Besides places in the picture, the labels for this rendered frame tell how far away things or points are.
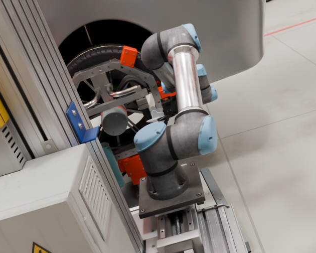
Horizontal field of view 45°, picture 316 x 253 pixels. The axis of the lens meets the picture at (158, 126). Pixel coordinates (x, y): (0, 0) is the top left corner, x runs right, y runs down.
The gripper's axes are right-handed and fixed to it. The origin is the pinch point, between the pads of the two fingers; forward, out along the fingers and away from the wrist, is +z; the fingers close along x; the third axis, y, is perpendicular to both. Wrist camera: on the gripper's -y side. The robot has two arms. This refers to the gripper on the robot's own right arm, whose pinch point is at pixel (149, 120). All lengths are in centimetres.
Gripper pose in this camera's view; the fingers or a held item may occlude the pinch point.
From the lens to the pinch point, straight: 186.1
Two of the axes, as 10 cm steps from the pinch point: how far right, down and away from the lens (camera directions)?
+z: -9.4, 3.4, 0.0
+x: 1.3, 3.8, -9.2
